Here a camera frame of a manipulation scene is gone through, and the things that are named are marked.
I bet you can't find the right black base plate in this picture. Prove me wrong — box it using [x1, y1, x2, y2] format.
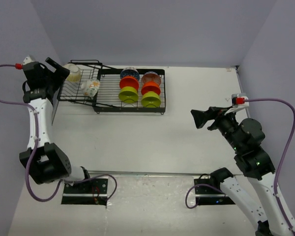
[194, 174, 235, 206]

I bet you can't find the yellow teal patterned bowl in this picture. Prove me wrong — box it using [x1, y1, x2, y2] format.
[63, 63, 81, 83]

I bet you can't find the red patterned bowl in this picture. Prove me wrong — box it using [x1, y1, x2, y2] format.
[141, 71, 161, 85]

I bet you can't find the white floral bowl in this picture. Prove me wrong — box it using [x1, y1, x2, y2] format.
[81, 79, 100, 98]

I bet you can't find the black wire dish rack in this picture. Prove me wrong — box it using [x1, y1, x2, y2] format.
[58, 59, 166, 114]

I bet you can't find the orange bowl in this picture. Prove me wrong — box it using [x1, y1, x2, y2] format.
[141, 81, 161, 95]
[119, 76, 139, 90]

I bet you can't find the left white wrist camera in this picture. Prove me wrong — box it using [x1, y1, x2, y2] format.
[22, 55, 36, 66]

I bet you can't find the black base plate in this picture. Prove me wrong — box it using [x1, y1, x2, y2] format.
[194, 174, 235, 206]
[61, 177, 108, 206]

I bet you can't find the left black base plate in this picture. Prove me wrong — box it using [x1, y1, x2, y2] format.
[61, 177, 108, 206]

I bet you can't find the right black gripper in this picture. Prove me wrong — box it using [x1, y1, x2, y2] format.
[190, 104, 243, 152]

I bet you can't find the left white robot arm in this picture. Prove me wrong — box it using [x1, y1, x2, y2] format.
[19, 56, 92, 193]

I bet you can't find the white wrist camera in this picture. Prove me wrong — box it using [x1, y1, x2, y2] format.
[22, 55, 36, 66]
[224, 93, 249, 115]

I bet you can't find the green bowl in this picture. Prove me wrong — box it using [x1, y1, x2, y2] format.
[141, 91, 161, 108]
[118, 86, 139, 103]

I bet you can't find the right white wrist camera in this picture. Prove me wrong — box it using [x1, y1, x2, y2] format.
[224, 93, 249, 115]

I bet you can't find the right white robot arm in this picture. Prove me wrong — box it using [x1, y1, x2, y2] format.
[191, 107, 295, 236]

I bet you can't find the right orange bowl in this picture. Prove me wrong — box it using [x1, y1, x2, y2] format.
[141, 81, 161, 95]

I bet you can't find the blue patterned bowl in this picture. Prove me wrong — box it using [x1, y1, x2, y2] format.
[120, 67, 140, 81]

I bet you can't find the left orange bowl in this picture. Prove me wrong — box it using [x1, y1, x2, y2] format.
[119, 76, 139, 90]

